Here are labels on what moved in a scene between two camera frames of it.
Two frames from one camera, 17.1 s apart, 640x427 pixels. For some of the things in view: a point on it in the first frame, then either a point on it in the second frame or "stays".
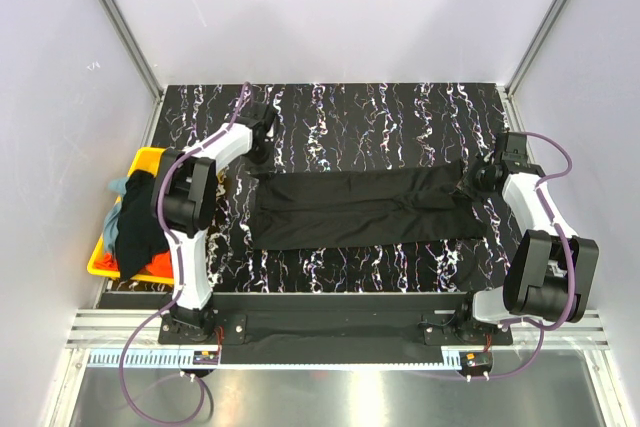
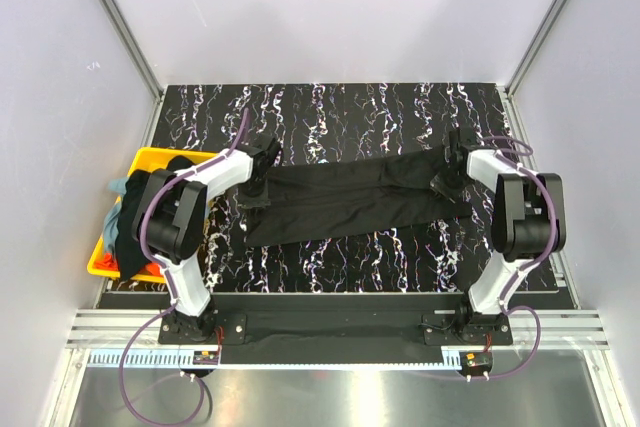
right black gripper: [466, 185] -> [439, 186]
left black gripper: [270, 146] -> [259, 201]
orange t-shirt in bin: [162, 265] stays
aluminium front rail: [117, 329] stays
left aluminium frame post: [119, 22] stays
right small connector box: [476, 360] stays
